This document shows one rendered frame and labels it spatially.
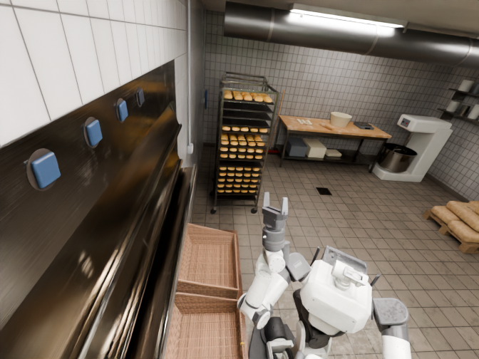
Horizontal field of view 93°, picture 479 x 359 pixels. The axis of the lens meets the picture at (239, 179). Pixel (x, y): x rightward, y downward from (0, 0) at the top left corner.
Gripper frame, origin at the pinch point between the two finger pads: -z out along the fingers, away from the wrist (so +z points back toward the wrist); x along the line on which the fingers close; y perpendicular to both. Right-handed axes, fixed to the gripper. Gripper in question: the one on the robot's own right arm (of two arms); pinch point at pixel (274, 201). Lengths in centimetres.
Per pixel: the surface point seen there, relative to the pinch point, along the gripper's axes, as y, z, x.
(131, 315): 52, 32, -6
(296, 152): -304, -6, -281
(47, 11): 63, -42, 18
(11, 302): 69, 0, 25
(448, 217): -395, 84, -46
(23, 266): 68, -4, 23
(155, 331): 46, 39, -4
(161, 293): 41, 33, -15
